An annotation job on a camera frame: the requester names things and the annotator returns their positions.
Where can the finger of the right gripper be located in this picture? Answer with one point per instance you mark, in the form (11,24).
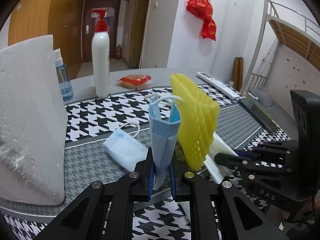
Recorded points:
(233,162)
(246,154)

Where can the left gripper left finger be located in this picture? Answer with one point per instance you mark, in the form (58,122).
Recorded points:
(144,188)

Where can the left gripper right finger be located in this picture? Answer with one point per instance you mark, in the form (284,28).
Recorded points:
(176,173)

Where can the blue face mask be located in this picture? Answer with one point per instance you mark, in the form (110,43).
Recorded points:
(163,133)

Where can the yellow foam net sleeve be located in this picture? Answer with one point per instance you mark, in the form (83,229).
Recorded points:
(199,117)

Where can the white folded face mask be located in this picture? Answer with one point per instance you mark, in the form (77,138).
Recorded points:
(125,149)

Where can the white remote control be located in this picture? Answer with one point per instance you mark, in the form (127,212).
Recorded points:
(220,86)

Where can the red snack packet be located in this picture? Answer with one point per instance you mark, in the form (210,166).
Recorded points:
(135,82)

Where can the blue spray bottle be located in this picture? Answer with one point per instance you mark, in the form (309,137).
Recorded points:
(63,77)

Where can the white styrofoam block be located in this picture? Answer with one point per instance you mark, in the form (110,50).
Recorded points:
(33,124)

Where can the red fire extinguisher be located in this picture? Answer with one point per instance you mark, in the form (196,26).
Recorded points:
(119,52)

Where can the white pump bottle red top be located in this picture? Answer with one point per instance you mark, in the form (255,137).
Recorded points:
(101,55)

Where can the red hanging bag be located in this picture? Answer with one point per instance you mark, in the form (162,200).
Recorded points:
(203,10)

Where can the dark brown door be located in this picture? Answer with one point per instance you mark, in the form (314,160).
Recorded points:
(88,24)

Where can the wooden wardrobe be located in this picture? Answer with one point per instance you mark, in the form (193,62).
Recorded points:
(29,19)

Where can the metal bunk bed frame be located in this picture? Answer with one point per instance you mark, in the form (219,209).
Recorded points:
(288,35)

